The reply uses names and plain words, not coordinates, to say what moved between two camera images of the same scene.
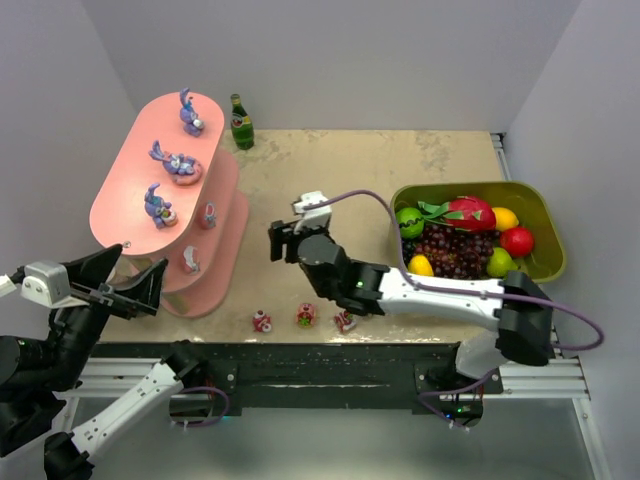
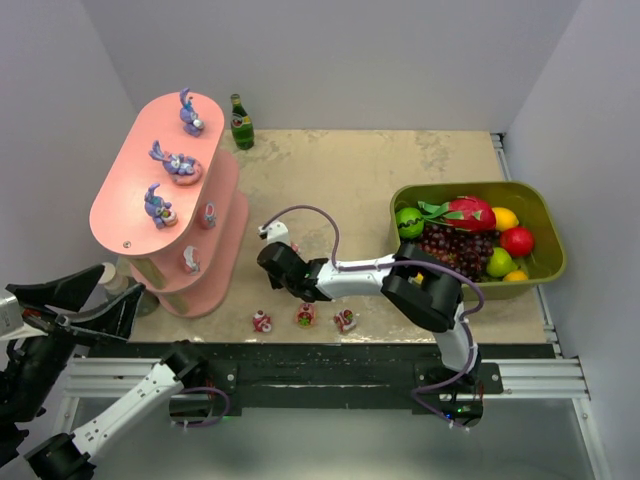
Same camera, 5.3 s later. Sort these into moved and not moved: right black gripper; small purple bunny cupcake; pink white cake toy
Moved: right black gripper
Not moved: small purple bunny cupcake; pink white cake toy
